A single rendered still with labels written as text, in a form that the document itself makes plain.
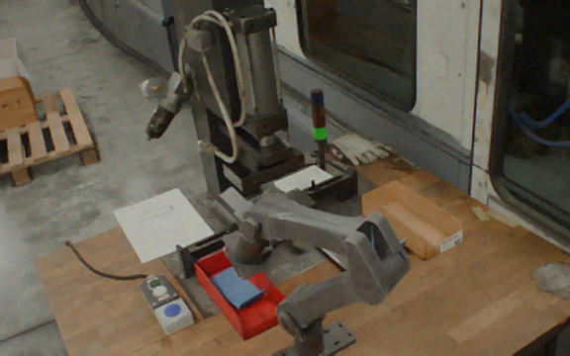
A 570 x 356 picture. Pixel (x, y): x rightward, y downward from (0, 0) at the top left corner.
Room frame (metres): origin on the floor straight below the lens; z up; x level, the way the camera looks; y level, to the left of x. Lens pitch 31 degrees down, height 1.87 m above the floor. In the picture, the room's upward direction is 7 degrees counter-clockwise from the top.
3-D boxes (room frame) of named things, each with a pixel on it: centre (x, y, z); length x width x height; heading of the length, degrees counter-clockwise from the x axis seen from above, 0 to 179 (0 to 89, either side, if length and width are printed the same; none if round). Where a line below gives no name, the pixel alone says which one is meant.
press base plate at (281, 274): (1.40, 0.04, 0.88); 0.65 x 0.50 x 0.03; 117
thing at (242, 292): (1.11, 0.14, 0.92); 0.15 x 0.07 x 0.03; 34
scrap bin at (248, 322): (1.08, 0.13, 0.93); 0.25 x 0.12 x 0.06; 27
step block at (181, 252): (1.20, 0.24, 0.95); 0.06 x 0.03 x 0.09; 117
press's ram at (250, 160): (1.37, 0.07, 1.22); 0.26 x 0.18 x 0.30; 27
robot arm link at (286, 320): (0.89, -0.01, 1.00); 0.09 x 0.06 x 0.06; 138
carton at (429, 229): (1.27, -0.32, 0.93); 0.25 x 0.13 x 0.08; 27
